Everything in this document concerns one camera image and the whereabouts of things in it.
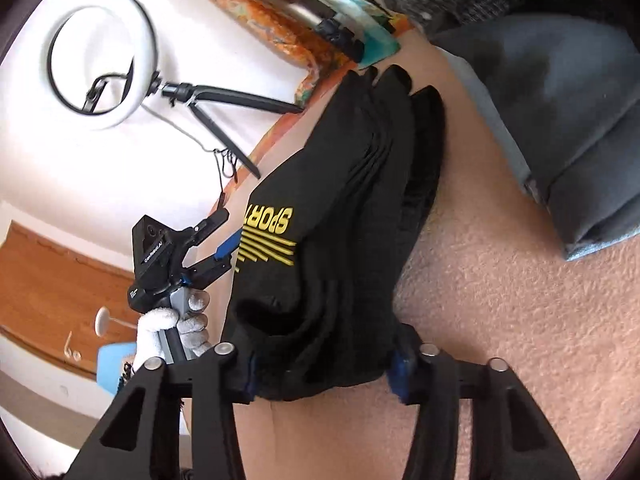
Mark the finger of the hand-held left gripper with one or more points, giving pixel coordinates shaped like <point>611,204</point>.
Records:
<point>229,246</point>
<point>212,222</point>

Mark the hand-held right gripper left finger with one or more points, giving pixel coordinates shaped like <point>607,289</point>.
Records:
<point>225,375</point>

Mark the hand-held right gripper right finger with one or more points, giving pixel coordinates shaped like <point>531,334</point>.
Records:
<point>402,375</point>

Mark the black pants with yellow stripes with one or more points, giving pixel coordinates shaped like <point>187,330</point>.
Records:
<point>340,210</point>

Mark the person's left hand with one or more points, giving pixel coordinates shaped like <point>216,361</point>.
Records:
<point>150,330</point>

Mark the white desk lamp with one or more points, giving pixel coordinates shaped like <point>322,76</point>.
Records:
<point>102,320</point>

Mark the light blue object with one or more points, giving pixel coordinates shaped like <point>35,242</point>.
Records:
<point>112,370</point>

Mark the small black tripod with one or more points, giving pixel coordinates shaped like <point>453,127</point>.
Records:
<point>240,97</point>

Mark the orange patterned scarf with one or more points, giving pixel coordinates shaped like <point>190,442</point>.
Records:
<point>260,25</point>

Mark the stack of folded clothes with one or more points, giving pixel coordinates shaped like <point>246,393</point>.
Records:
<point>575,110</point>

